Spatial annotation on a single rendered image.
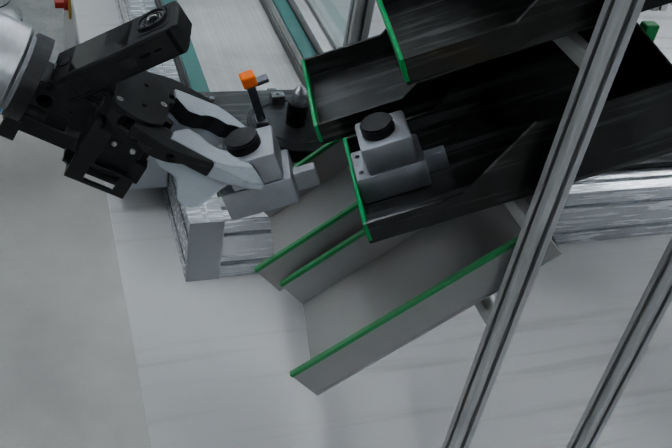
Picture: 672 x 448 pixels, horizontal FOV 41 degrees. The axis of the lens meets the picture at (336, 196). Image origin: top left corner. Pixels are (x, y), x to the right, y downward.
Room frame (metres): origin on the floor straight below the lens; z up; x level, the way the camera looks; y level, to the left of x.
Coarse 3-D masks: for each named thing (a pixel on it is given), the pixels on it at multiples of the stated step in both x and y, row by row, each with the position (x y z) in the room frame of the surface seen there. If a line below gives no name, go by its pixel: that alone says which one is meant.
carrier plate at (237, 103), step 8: (208, 96) 1.13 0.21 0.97; (216, 96) 1.13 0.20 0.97; (224, 96) 1.14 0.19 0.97; (232, 96) 1.14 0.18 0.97; (240, 96) 1.15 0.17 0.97; (248, 96) 1.15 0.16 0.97; (264, 96) 1.16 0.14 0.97; (288, 96) 1.17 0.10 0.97; (216, 104) 1.11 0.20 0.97; (224, 104) 1.11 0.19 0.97; (232, 104) 1.12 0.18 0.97; (240, 104) 1.12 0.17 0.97; (248, 104) 1.13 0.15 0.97; (232, 112) 1.10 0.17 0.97; (240, 112) 1.10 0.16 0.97; (240, 120) 1.08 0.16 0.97
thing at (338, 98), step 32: (384, 32) 0.88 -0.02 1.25; (320, 64) 0.86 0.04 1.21; (352, 64) 0.87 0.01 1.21; (384, 64) 0.85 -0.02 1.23; (320, 96) 0.82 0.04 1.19; (352, 96) 0.81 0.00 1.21; (384, 96) 0.80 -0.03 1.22; (416, 96) 0.76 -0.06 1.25; (320, 128) 0.74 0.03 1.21; (352, 128) 0.74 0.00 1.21
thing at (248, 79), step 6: (246, 72) 1.05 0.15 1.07; (252, 72) 1.04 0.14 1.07; (240, 78) 1.04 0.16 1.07; (246, 78) 1.03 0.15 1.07; (252, 78) 1.03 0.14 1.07; (258, 78) 1.05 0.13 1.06; (264, 78) 1.05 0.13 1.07; (246, 84) 1.03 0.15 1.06; (252, 84) 1.04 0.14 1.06; (258, 84) 1.04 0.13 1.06; (252, 90) 1.04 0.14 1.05; (252, 96) 1.04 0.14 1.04; (258, 96) 1.04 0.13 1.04; (252, 102) 1.04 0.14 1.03; (258, 102) 1.04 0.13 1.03; (258, 108) 1.04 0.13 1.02; (258, 114) 1.04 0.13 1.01; (264, 114) 1.05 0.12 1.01; (258, 120) 1.04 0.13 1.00
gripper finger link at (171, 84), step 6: (150, 72) 0.66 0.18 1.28; (162, 78) 0.66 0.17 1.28; (168, 78) 0.66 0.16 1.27; (168, 84) 0.65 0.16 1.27; (174, 84) 0.66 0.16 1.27; (180, 84) 0.67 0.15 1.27; (168, 90) 0.65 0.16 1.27; (180, 90) 0.66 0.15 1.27; (186, 90) 0.66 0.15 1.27; (192, 90) 0.67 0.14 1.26; (174, 96) 0.64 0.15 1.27; (198, 96) 0.66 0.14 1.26; (204, 96) 0.67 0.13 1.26; (210, 102) 0.67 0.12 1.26
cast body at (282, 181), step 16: (240, 128) 0.64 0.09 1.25; (272, 128) 0.65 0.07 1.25; (224, 144) 0.64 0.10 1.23; (240, 144) 0.62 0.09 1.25; (256, 144) 0.63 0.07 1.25; (272, 144) 0.63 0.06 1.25; (256, 160) 0.61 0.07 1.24; (272, 160) 0.62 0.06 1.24; (288, 160) 0.65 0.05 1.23; (272, 176) 0.62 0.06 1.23; (288, 176) 0.62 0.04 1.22; (304, 176) 0.64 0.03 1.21; (224, 192) 0.61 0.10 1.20; (240, 192) 0.61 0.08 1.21; (256, 192) 0.61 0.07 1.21; (272, 192) 0.62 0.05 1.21; (288, 192) 0.62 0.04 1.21; (240, 208) 0.61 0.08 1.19; (256, 208) 0.61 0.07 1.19; (272, 208) 0.62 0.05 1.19
